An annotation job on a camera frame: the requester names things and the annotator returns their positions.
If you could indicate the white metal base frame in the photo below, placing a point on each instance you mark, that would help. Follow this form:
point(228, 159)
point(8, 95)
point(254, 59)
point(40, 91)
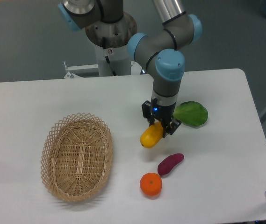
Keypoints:
point(93, 71)

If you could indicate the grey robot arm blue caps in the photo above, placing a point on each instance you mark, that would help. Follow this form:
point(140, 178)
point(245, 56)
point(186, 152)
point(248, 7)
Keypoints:
point(117, 43)

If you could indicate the green bok choy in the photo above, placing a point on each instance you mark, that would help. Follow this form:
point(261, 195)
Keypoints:
point(191, 113)

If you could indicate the orange mandarin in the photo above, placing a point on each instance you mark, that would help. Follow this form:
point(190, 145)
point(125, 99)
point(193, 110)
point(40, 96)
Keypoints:
point(151, 184)

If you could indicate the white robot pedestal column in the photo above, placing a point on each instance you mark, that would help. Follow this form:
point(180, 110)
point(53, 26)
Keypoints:
point(113, 61)

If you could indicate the purple sweet potato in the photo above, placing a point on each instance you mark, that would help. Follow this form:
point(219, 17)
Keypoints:
point(166, 166)

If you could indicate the yellow mango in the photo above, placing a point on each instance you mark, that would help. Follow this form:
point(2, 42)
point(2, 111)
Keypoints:
point(152, 135)

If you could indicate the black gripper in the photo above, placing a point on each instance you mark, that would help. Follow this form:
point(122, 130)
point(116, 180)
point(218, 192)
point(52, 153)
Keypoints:
point(162, 109)

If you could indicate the woven wicker basket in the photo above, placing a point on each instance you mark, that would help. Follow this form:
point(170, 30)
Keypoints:
point(77, 157)

